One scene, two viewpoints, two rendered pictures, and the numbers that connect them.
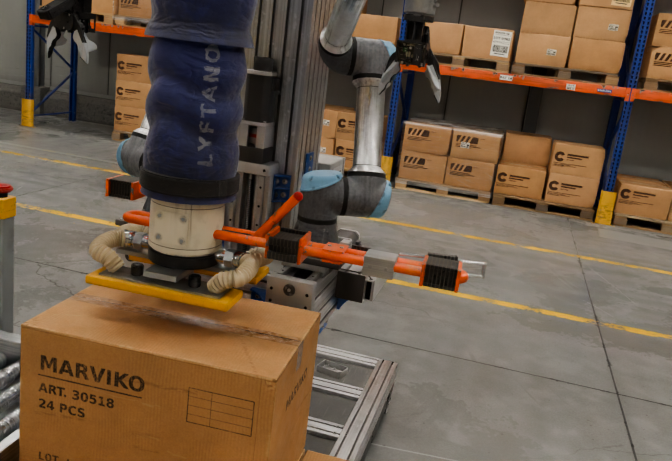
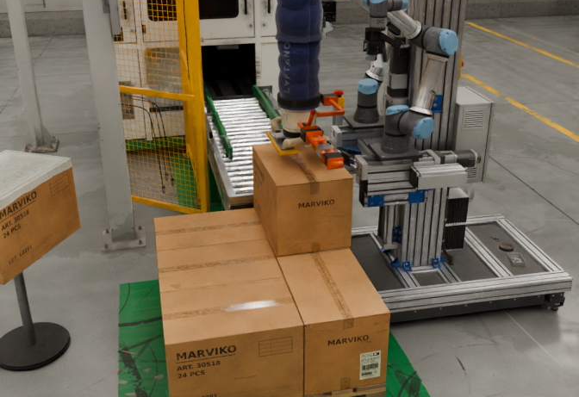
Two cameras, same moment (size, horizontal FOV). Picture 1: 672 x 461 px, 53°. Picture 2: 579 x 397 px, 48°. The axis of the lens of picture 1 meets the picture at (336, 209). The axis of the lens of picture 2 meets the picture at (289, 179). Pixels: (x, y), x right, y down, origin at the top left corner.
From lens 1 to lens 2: 2.67 m
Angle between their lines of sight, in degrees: 62
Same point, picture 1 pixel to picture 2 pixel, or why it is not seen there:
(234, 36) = (293, 38)
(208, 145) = (288, 83)
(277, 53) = not seen: hidden behind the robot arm
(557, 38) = not seen: outside the picture
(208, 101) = (287, 65)
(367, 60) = (428, 42)
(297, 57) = not seen: hidden behind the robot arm
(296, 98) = (414, 61)
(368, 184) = (410, 117)
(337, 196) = (395, 120)
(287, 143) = (411, 87)
